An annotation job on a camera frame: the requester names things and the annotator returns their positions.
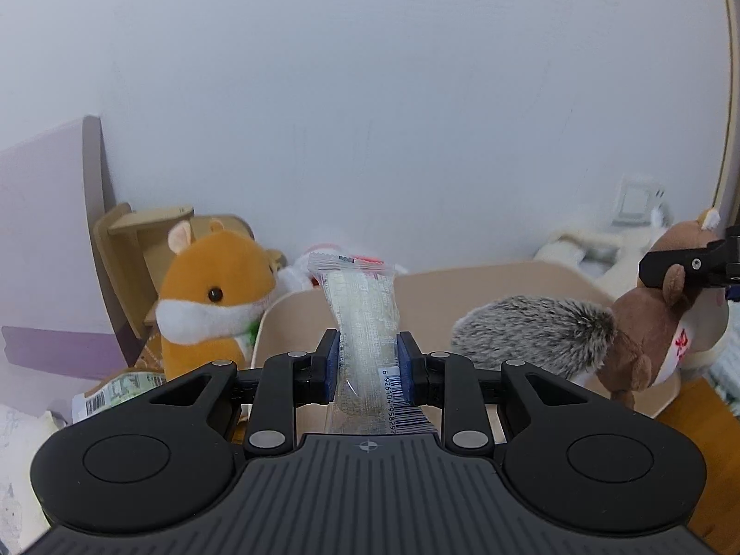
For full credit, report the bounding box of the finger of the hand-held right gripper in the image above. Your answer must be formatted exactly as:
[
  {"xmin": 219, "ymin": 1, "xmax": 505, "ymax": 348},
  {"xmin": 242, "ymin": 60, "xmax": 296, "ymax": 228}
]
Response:
[{"xmin": 639, "ymin": 234, "xmax": 740, "ymax": 290}]

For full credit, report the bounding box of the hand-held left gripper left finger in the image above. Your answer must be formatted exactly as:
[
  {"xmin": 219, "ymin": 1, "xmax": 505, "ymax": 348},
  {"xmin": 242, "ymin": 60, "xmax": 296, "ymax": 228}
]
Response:
[{"xmin": 149, "ymin": 328, "xmax": 341, "ymax": 456}]

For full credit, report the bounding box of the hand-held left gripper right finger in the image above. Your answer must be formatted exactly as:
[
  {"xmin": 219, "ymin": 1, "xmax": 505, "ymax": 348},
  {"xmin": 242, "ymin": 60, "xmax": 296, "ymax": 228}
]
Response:
[{"xmin": 396, "ymin": 332, "xmax": 585, "ymax": 453}]

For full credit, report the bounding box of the clear snack packet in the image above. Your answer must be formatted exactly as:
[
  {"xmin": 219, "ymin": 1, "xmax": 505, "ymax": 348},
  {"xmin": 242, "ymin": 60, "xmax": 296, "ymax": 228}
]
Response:
[{"xmin": 308, "ymin": 251, "xmax": 440, "ymax": 437}]

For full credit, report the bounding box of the brown hedgehog plush toy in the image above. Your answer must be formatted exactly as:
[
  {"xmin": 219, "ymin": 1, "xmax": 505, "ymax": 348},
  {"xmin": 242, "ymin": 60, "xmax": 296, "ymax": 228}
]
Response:
[{"xmin": 450, "ymin": 208, "xmax": 734, "ymax": 410}]

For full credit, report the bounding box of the beige plastic container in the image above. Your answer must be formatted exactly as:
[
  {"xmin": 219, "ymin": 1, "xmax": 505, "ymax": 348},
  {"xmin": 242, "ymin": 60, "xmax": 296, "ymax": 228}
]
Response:
[{"xmin": 240, "ymin": 260, "xmax": 686, "ymax": 440}]

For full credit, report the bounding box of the cream bunny plush cushion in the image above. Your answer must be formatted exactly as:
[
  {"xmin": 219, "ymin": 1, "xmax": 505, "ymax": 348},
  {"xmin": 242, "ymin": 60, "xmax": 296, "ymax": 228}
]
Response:
[{"xmin": 535, "ymin": 211, "xmax": 677, "ymax": 302}]

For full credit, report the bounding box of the striped pale blanket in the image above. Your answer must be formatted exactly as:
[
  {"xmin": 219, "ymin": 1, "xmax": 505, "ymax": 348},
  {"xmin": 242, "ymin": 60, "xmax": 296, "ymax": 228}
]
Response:
[{"xmin": 702, "ymin": 329, "xmax": 740, "ymax": 417}]

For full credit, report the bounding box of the orange hamster plush toy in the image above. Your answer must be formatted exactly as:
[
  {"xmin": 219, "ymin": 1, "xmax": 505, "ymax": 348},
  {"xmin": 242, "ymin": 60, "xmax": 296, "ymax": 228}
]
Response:
[{"xmin": 156, "ymin": 218, "xmax": 287, "ymax": 382}]

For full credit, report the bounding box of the green snack packet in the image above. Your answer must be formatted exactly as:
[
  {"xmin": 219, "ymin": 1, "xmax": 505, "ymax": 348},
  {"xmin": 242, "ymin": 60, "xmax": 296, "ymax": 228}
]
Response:
[{"xmin": 72, "ymin": 371, "xmax": 168, "ymax": 424}]

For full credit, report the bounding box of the small wooden stand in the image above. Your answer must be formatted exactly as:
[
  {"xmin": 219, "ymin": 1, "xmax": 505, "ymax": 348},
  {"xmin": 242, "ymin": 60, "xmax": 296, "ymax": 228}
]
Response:
[{"xmin": 94, "ymin": 202, "xmax": 255, "ymax": 339}]

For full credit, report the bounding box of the lilac headboard panel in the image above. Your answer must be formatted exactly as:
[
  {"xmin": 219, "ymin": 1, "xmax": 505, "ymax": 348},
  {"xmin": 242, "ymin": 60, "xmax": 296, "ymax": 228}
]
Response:
[{"xmin": 0, "ymin": 117, "xmax": 134, "ymax": 400}]

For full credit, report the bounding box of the white patterned cloth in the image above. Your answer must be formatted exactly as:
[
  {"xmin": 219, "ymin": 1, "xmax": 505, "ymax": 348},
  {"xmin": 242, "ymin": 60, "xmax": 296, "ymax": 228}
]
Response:
[{"xmin": 0, "ymin": 405, "xmax": 64, "ymax": 550}]

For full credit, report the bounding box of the white wall socket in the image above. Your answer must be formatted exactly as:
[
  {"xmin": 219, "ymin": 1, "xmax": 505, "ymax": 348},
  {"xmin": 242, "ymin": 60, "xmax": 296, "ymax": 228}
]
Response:
[{"xmin": 613, "ymin": 176, "xmax": 666, "ymax": 226}]

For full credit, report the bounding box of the white door frame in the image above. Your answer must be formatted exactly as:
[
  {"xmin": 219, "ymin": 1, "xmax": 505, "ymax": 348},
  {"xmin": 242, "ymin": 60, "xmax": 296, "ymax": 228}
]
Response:
[{"xmin": 712, "ymin": 0, "xmax": 740, "ymax": 215}]

